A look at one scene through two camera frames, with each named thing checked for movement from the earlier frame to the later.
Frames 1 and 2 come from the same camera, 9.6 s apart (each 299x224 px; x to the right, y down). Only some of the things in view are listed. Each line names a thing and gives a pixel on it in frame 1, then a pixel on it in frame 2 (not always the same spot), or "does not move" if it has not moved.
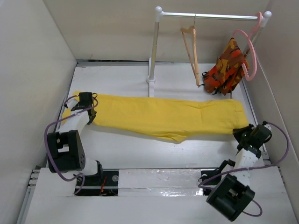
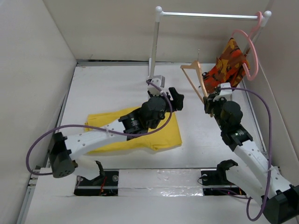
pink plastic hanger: x=249 y=35 does not move
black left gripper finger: x=92 y=114 to x=177 y=102
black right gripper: x=238 y=131 to x=209 y=102
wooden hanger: x=195 y=66 to x=196 y=65
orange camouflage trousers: x=227 y=73 does not move
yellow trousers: x=178 y=119 to x=167 y=135
